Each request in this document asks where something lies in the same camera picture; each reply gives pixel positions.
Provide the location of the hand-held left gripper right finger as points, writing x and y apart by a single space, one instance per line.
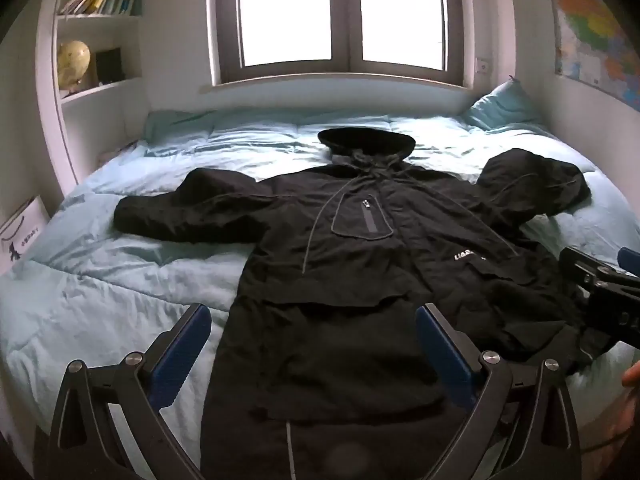
442 350

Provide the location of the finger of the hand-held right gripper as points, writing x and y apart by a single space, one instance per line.
631 259
580 265

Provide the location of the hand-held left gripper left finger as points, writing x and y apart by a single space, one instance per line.
186 345

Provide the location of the black hooded jacket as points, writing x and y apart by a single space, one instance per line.
350 270

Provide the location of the person's right hand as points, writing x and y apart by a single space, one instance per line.
632 375

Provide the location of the light blue duvet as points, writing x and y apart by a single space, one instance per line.
125 285

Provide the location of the teal pillow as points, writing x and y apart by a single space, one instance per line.
505 107

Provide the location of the white paper bag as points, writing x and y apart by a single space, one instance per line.
22 235

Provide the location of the black box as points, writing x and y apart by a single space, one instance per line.
110 66

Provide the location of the white built-in bookshelf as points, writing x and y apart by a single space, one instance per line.
132 60

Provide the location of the yellow globe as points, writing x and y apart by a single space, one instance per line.
73 62

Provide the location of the brown framed window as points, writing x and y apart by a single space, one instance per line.
345 15

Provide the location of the white wall socket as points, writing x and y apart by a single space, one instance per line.
484 66

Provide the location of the colourful wall map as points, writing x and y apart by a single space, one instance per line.
590 35

